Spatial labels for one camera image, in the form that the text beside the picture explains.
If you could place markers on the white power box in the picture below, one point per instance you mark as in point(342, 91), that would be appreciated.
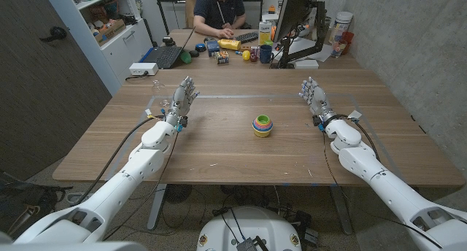
point(143, 68)

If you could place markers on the blue round object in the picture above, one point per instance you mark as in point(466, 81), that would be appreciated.
point(200, 47)

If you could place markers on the white shelf cabinet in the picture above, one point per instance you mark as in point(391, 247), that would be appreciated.
point(109, 39)

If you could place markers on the blue cardboard box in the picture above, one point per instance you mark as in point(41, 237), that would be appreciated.
point(212, 47)

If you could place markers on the black computer monitor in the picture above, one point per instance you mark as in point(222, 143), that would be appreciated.
point(295, 10)

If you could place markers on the brown cardboard box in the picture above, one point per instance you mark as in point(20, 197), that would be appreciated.
point(109, 31)

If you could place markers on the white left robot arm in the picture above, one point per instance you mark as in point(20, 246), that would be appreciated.
point(120, 181)

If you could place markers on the black laptop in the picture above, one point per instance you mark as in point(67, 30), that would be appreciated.
point(164, 55)

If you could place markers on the red drink can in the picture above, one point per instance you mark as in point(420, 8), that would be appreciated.
point(254, 54)

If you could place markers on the clear plastic bottle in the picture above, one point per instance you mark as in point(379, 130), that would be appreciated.
point(160, 92)

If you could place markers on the yellow toy lemon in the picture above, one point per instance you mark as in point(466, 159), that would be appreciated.
point(246, 55)

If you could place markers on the black bag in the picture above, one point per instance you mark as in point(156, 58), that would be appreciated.
point(25, 203)

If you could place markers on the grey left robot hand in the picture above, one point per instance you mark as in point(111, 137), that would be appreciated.
point(181, 99)

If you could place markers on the green toy fruit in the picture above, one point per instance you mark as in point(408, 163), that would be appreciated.
point(185, 57)

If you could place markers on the flat white box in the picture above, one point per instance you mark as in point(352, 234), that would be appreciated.
point(306, 64)

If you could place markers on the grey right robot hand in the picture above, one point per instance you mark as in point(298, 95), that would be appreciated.
point(317, 99)

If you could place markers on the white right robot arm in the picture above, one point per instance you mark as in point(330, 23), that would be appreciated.
point(383, 185)

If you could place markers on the brown office chair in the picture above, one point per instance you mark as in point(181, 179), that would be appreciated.
point(190, 8)

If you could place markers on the colourful stacking cups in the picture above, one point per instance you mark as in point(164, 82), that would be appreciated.
point(262, 126)

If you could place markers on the white yellow carton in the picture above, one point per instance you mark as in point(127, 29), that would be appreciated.
point(265, 30)

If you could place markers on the white round canister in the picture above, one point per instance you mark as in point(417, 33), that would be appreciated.
point(341, 26)

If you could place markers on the yellow mustard bottle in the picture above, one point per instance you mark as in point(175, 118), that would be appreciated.
point(229, 44)

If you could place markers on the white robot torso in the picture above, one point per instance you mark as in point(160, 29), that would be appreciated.
point(250, 231)

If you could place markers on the person in dark polo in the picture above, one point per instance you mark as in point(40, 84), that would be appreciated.
point(219, 8)

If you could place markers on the small printed box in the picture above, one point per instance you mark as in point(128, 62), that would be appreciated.
point(221, 57)

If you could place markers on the black keyboard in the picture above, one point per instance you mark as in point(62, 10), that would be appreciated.
point(247, 36)

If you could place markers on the dark blue mug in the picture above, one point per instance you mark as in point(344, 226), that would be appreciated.
point(265, 54)

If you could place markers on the black monitor stand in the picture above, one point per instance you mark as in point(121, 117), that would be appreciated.
point(303, 48)

